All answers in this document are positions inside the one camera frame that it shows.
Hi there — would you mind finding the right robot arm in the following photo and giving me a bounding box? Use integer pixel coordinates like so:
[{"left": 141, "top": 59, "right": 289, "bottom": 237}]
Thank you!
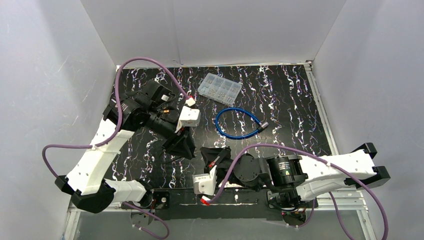
[{"left": 193, "top": 142, "right": 391, "bottom": 206}]

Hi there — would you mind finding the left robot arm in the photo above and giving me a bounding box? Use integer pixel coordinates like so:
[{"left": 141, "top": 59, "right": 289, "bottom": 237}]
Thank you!
[{"left": 55, "top": 80, "right": 200, "bottom": 214}]

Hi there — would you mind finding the clear plastic parts box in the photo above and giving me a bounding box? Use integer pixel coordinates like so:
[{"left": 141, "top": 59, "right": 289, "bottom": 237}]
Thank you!
[{"left": 198, "top": 73, "right": 242, "bottom": 107}]

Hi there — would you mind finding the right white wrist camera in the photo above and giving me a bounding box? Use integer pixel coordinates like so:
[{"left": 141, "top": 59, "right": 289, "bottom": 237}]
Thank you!
[{"left": 192, "top": 166, "right": 217, "bottom": 196}]

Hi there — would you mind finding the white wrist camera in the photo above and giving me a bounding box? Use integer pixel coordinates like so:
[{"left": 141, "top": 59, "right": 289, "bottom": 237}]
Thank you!
[
  {"left": 192, "top": 166, "right": 217, "bottom": 196},
  {"left": 175, "top": 106, "right": 200, "bottom": 133}
]

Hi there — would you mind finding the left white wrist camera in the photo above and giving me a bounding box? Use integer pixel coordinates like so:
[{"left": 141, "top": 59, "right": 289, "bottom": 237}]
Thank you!
[{"left": 175, "top": 106, "right": 200, "bottom": 133}]

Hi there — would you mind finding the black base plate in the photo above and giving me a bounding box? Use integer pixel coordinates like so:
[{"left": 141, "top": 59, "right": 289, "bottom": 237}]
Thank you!
[{"left": 120, "top": 187, "right": 319, "bottom": 222}]

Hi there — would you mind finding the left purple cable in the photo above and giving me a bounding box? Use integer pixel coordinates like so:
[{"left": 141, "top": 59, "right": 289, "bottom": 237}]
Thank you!
[{"left": 41, "top": 56, "right": 196, "bottom": 240}]

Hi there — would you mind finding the purple cable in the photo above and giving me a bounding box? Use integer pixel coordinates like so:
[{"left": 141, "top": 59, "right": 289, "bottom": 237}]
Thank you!
[
  {"left": 41, "top": 56, "right": 196, "bottom": 240},
  {"left": 200, "top": 143, "right": 389, "bottom": 240}
]

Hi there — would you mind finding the blue cable lock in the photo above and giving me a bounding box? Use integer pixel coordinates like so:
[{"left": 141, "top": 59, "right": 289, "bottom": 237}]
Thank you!
[{"left": 214, "top": 107, "right": 269, "bottom": 140}]

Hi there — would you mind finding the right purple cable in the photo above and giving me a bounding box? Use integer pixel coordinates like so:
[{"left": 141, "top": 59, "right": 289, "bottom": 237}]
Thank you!
[{"left": 200, "top": 143, "right": 389, "bottom": 240}]

